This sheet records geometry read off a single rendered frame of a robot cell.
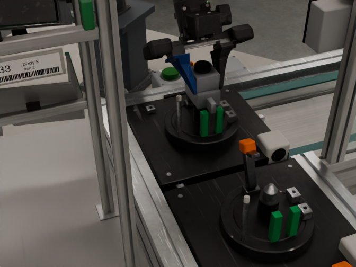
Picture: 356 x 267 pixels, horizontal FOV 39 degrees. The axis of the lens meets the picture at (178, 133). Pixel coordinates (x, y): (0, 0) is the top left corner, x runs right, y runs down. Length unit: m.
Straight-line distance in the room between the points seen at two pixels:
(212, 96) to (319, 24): 0.22
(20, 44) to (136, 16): 0.66
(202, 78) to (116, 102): 0.29
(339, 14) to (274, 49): 2.53
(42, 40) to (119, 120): 0.14
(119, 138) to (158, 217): 0.22
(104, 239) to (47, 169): 0.23
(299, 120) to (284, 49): 2.24
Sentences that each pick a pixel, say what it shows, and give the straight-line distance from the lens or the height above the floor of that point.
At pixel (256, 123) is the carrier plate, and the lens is 0.97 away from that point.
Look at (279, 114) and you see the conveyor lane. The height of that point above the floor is 0.92.
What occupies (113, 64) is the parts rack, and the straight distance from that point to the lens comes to 0.56.
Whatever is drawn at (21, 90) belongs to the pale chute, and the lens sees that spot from 0.70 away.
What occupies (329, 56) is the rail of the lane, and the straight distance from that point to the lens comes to 1.24.
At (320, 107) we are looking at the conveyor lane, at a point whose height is 0.92.
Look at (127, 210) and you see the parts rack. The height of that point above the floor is 1.03.
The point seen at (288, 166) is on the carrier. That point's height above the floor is 0.97.
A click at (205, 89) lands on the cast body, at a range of 0.87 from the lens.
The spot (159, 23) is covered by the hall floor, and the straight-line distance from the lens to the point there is 3.60.
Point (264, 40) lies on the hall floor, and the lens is 3.40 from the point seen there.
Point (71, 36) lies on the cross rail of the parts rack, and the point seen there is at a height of 1.31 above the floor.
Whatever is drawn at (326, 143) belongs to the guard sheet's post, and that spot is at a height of 0.99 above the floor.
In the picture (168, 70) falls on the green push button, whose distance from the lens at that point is 1.12.
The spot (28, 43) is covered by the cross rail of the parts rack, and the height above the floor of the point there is 1.31.
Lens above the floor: 1.54
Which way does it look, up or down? 38 degrees down
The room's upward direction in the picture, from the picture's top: 1 degrees counter-clockwise
